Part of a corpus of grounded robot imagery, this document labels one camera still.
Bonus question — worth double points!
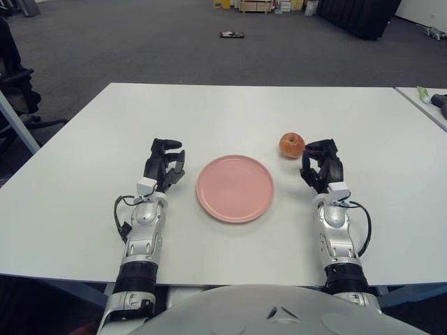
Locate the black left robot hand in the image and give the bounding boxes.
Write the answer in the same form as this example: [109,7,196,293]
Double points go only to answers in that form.
[142,137,186,193]

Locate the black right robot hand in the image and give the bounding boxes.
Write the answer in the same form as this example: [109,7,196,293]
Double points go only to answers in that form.
[299,138,345,195]

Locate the red yellow apple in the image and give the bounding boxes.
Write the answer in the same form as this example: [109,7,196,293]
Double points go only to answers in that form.
[279,132,305,160]

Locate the pink round plate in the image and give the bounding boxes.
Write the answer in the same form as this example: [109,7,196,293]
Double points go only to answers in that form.
[196,155,275,223]

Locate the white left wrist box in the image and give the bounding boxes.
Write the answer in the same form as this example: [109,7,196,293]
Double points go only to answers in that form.
[136,177,156,195]

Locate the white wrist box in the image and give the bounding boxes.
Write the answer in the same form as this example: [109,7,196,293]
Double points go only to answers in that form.
[136,177,156,195]
[328,181,351,202]

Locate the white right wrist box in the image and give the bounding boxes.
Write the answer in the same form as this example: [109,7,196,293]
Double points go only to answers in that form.
[328,181,351,202]

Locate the light blue table leg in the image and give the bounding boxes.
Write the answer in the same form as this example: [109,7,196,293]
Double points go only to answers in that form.
[0,87,41,155]

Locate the black curtain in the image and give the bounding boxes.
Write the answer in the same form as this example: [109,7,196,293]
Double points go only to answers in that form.
[316,0,393,42]

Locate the black office chair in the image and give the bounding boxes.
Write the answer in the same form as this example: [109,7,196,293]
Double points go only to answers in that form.
[0,15,69,147]

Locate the white and yellow boxes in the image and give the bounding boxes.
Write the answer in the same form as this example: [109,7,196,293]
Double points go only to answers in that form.
[277,0,307,15]

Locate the grey robot torso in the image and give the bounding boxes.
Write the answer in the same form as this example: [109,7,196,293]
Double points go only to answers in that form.
[127,283,415,335]

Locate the wooden crate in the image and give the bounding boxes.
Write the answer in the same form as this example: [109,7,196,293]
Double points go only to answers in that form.
[239,0,277,14]

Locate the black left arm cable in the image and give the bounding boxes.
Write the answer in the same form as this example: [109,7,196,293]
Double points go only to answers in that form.
[113,195,139,245]

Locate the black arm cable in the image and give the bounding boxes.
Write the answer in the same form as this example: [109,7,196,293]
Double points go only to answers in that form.
[344,200,372,258]
[113,195,139,245]

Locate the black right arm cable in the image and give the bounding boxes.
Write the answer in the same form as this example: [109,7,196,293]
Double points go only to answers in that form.
[344,200,372,258]

